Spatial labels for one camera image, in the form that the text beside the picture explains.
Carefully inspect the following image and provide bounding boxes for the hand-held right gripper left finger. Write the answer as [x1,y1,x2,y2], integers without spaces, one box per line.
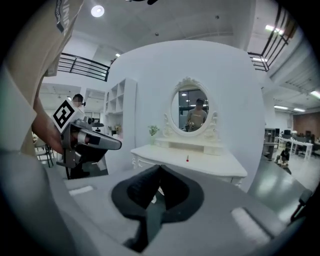
[111,164,161,218]

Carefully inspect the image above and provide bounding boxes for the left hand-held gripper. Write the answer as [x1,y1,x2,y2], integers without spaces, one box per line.
[51,99,123,173]

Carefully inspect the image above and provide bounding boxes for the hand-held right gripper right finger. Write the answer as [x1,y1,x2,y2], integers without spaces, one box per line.
[159,165,205,224]

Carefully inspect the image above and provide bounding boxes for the person's left forearm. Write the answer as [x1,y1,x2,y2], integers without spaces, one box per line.
[31,96,64,155]

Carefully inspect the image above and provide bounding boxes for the person's left hand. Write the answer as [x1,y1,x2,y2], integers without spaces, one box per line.
[70,131,90,146]

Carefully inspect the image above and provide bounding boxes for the white dressing table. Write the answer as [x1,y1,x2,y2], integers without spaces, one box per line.
[130,144,248,189]

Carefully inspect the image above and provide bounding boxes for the black metal chair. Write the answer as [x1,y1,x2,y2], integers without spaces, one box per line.
[34,143,55,168]

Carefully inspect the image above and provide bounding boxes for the white shelf unit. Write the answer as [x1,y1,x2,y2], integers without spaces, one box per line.
[103,77,138,141]

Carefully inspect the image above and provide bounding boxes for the green plant in white vase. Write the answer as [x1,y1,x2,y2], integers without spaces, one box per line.
[147,124,160,146]

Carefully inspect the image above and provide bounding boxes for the black balcony railing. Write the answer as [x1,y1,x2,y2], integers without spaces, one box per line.
[56,52,111,82]
[247,4,297,73]

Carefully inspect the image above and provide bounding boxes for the white oval framed mirror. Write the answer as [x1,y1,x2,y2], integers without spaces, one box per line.
[154,76,225,156]

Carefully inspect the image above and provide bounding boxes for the grey cabinet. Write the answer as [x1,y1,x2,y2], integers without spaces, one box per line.
[264,127,280,161]

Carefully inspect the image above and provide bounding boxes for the person's beige shirt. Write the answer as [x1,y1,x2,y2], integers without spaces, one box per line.
[0,0,85,157]

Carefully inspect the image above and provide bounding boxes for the white office desks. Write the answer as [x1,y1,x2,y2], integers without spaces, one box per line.
[275,134,315,158]

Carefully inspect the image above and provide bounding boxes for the round ceiling lamp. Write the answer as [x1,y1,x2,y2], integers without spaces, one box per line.
[90,5,105,18]

